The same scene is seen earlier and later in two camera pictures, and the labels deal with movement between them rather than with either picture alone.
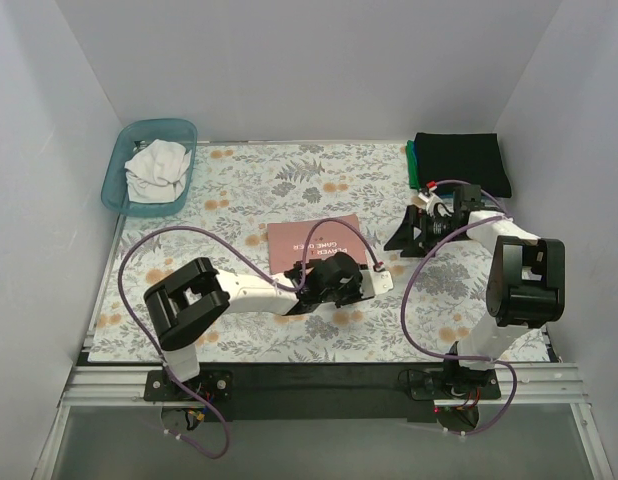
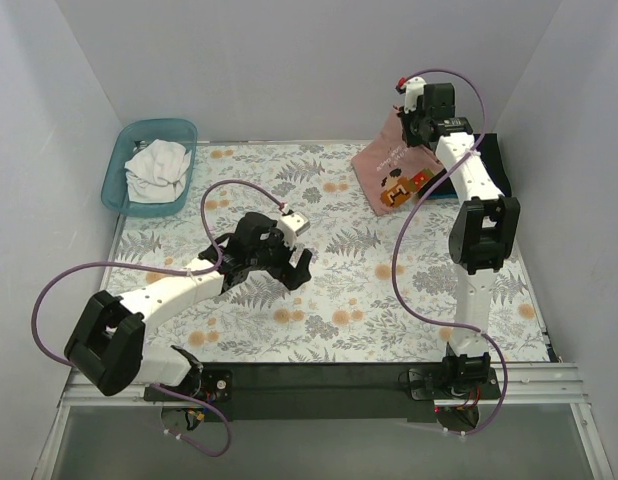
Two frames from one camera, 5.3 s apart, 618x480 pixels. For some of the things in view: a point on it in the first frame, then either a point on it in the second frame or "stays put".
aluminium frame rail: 88,385 stays put
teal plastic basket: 150,168 stays put
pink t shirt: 286,242 to 393,173
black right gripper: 420,228 to 409,132
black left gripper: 303,272 to 287,259
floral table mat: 305,253 stays put
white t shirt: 157,172 stays put
